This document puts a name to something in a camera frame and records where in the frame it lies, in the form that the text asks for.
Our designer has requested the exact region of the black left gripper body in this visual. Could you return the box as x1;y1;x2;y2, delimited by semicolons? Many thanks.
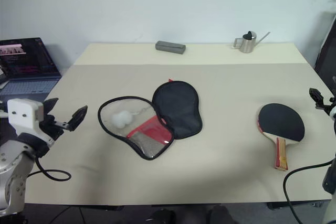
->
38;113;74;141

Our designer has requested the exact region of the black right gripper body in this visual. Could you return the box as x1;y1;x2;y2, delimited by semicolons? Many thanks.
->
321;97;336;113

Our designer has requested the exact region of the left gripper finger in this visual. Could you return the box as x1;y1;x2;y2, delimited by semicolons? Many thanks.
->
67;105;88;132
43;98;59;117

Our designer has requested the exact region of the white plush charm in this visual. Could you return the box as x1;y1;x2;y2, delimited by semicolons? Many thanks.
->
111;110;132;130

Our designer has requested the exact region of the table tennis paddle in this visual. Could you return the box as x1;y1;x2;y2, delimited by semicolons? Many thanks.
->
256;103;306;172

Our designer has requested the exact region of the black red paddle case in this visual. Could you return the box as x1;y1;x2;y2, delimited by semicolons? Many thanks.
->
97;78;203;161

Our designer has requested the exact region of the grey rectangular block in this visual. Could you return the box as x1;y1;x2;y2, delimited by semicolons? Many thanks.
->
155;40;186;55

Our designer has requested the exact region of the black chair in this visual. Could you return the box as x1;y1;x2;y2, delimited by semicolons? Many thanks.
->
313;11;336;96

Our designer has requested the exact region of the open laptop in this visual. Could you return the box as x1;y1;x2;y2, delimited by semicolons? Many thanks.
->
0;37;62;96

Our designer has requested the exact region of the steel watering can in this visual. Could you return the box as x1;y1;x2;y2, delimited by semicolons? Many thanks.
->
232;31;271;54

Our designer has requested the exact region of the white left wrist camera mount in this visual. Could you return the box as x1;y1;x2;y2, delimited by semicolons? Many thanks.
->
7;98;56;147

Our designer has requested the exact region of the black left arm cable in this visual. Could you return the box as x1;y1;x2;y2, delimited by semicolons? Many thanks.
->
34;153;72;182

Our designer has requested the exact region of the black table frame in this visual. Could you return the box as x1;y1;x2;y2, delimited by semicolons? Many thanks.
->
25;200;329;211

